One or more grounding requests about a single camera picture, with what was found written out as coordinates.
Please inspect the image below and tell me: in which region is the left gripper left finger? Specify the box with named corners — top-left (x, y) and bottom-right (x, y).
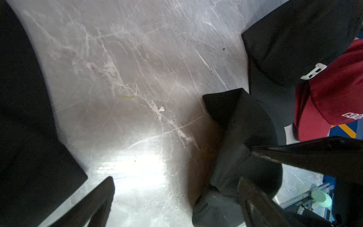
top-left (51, 176), bottom-right (115, 227)

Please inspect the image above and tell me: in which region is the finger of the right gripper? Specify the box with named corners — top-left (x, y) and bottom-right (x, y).
top-left (251, 136), bottom-right (363, 185)

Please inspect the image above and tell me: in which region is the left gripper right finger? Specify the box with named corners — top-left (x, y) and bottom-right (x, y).
top-left (238, 177), bottom-right (291, 227)

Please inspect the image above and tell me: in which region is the black R cap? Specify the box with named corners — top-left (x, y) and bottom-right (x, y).
top-left (242, 1), bottom-right (363, 145)

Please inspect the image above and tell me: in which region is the green foam handle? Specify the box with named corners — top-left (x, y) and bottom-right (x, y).
top-left (311, 189), bottom-right (333, 208)

